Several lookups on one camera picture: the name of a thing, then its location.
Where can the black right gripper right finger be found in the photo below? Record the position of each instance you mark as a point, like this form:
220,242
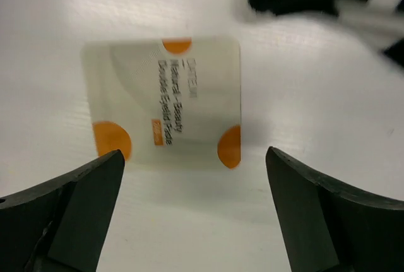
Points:
329,225

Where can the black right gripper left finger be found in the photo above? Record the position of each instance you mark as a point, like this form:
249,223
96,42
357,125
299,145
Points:
61,224

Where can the white orange eyelid tape card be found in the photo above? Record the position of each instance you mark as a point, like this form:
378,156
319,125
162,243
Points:
166,104

